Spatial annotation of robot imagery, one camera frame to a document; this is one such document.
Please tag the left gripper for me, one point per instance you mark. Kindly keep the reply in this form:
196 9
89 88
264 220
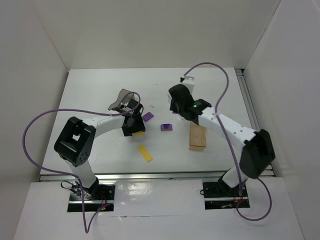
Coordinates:
135 127

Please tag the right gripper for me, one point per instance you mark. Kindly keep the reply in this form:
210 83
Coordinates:
175 105

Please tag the yellow small lego brick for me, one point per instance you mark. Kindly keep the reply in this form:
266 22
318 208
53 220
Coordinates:
139 134

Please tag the purple lego brick with hole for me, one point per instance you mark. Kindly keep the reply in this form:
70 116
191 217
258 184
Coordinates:
166 127

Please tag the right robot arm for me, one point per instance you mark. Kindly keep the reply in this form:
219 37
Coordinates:
235 134

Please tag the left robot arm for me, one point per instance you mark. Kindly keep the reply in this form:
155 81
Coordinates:
75 142

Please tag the purple curved lego brick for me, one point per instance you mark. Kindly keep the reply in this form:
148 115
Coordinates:
148 116

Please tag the dark smoky plastic container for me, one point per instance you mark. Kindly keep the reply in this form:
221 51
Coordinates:
123 98

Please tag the yellow long lego plate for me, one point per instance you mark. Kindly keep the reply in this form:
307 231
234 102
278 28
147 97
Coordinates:
145 154

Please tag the wooden tan container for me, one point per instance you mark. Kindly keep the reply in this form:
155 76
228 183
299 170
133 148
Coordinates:
197 138

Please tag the aluminium front rail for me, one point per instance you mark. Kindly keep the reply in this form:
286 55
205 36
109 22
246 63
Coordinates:
160 176

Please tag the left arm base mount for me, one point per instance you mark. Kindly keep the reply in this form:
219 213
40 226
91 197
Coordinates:
103 198

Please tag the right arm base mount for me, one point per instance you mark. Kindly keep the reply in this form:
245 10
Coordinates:
219 197

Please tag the aluminium side rail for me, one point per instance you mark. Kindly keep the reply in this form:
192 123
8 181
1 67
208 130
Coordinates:
250 100

